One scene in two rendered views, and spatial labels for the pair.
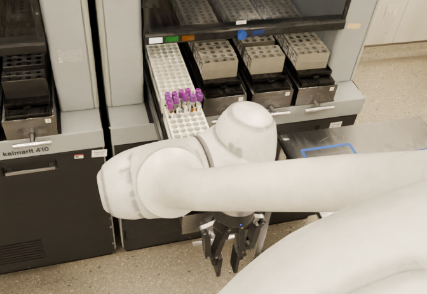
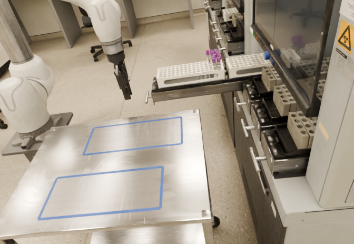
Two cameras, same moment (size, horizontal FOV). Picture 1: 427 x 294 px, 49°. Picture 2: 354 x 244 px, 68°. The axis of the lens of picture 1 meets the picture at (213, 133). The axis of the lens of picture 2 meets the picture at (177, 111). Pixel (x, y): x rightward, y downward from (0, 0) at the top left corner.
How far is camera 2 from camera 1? 1.54 m
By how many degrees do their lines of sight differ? 81
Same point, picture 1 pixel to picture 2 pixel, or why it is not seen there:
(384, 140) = (180, 168)
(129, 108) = not seen: hidden behind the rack
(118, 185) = not seen: hidden behind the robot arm
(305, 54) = (291, 118)
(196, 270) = (228, 197)
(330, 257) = not seen: outside the picture
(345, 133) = (194, 144)
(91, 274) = (229, 148)
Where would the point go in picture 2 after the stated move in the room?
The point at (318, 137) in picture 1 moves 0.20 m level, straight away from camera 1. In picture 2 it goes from (192, 127) to (246, 146)
